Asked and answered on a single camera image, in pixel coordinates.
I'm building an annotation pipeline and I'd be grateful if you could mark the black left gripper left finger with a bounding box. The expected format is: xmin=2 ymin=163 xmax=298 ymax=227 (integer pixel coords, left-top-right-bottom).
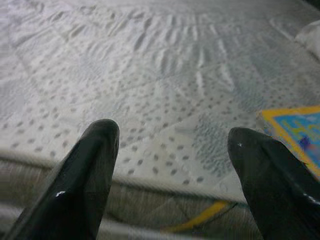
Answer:
xmin=0 ymin=118 xmax=120 ymax=240

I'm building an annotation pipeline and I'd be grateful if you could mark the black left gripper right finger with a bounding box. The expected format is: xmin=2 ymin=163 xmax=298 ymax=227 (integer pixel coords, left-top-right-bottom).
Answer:
xmin=227 ymin=126 xmax=320 ymax=240

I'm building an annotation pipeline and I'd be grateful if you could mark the blue yellow children's book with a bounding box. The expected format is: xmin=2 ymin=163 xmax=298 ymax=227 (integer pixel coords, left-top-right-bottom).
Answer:
xmin=258 ymin=104 xmax=320 ymax=181

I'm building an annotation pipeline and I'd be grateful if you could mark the white quilted mattress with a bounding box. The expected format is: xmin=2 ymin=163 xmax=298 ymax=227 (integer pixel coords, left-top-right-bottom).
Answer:
xmin=0 ymin=0 xmax=320 ymax=240

